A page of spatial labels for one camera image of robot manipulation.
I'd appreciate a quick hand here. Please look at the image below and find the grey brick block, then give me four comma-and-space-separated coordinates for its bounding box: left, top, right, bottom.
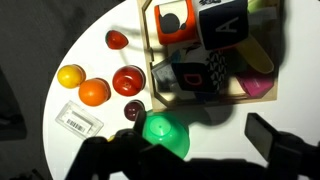
151, 59, 178, 92

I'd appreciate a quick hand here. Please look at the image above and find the red strawberry toy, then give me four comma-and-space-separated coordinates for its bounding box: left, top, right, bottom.
104, 29, 130, 51

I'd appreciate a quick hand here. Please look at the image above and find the light green toy block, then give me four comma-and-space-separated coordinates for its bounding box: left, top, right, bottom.
247, 0, 268, 13

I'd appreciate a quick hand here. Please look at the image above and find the yellow lemon toy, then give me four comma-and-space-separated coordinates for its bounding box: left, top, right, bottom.
56, 63, 87, 90

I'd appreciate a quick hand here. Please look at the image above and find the wooden tray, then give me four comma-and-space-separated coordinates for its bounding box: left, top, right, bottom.
136, 0, 280, 113

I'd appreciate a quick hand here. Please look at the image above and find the orange soft cube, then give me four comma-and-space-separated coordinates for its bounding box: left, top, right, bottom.
153, 0, 200, 47

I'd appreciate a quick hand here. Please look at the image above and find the soft cube with letter A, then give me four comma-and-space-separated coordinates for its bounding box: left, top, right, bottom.
196, 0, 250, 52

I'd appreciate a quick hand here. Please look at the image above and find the dark red plum toy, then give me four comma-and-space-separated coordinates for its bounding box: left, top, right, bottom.
123, 99, 146, 122

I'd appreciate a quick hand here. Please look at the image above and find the orange fruit toy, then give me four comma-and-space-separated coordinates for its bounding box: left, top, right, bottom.
78, 77, 112, 108

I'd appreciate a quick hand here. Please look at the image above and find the pink toy block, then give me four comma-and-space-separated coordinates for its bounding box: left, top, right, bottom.
235, 74, 276, 98

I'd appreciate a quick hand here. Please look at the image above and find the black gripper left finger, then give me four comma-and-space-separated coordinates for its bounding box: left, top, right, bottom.
133, 109, 148, 134

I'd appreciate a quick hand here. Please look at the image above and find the clear plastic box with barcode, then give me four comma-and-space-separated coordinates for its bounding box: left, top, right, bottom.
54, 100, 105, 140

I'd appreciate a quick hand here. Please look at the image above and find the red apple toy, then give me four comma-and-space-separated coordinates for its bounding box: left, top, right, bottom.
112, 64, 147, 98

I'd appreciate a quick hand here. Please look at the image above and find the yellow banana toy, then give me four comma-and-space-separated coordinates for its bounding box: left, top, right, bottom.
235, 35, 275, 75

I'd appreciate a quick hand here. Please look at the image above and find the green plastic bowl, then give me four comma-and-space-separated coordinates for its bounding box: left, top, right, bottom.
142, 111, 191, 160

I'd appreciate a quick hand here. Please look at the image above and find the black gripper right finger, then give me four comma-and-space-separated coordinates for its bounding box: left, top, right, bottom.
244, 112, 280, 161

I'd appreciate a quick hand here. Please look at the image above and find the black patterned soft cube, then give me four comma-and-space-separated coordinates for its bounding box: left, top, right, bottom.
170, 49, 228, 95

